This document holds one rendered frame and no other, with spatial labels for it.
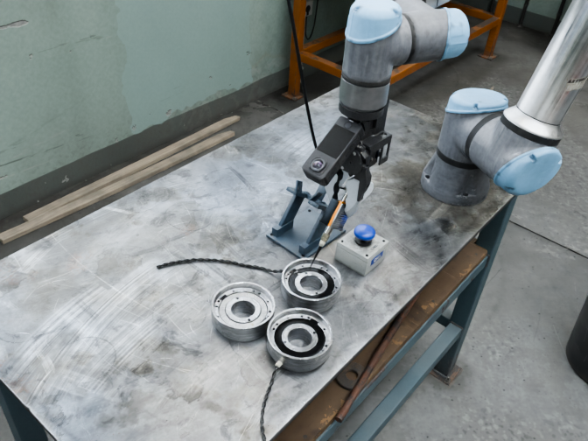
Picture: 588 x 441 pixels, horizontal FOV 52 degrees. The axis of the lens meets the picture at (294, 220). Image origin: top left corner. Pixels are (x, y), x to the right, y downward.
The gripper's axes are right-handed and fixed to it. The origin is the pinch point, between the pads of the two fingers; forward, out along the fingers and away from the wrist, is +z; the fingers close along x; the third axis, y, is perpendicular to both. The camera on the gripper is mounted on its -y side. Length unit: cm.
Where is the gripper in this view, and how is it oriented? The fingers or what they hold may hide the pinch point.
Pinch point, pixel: (339, 208)
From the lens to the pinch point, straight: 105.3
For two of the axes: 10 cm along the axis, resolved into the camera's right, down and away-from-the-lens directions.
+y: 6.8, -4.3, 6.0
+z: -0.6, 7.8, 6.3
